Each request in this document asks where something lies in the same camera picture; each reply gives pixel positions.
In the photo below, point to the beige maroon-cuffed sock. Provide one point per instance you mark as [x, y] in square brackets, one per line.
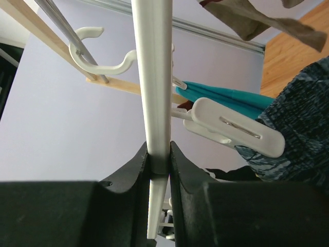
[247, 22]

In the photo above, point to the wooden clothes rack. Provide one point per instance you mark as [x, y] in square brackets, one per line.
[124, 76]

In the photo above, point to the white plastic clip hanger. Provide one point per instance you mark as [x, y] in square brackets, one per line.
[153, 37]

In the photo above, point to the dark patterned shorts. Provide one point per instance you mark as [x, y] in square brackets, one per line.
[300, 114]

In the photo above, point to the black white-striped sock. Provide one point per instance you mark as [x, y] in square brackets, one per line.
[244, 173]

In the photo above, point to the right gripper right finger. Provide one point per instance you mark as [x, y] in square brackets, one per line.
[211, 213]

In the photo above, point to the teal towel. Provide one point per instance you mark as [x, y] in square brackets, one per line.
[246, 103]

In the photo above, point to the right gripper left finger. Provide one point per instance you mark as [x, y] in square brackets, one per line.
[111, 212]

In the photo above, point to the white clip holding shorts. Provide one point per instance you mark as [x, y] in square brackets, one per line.
[225, 126]

